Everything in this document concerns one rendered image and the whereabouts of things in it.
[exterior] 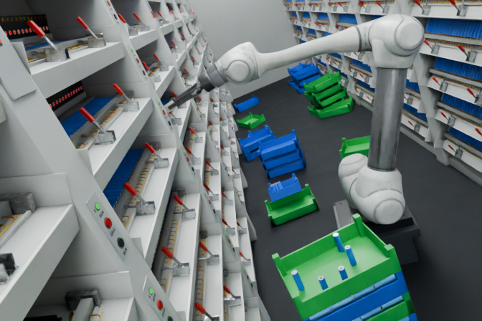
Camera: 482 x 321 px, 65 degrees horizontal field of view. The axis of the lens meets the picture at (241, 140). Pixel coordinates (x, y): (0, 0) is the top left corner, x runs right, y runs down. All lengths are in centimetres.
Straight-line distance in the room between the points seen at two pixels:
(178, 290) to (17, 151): 52
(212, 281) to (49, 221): 75
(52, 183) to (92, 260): 14
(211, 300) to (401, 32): 101
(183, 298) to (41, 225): 45
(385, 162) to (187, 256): 80
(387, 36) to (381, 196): 56
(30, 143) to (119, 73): 70
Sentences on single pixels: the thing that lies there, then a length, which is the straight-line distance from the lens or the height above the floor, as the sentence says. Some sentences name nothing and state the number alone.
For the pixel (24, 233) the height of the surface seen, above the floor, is 113.
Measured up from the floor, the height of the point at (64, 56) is 131.
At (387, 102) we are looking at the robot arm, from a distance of 143.
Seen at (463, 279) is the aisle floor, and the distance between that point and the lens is 179.
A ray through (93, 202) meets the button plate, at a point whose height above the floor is 109.
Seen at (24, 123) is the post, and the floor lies 125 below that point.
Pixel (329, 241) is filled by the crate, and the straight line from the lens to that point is 126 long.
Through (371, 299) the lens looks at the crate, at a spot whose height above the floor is 44.
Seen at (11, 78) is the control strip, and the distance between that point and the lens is 62.
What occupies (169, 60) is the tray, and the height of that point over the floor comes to 114.
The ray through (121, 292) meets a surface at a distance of 69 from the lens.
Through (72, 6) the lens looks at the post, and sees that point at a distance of 128.
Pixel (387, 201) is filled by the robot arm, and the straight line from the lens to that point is 145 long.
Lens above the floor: 128
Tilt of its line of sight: 19 degrees down
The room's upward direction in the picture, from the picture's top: 24 degrees counter-clockwise
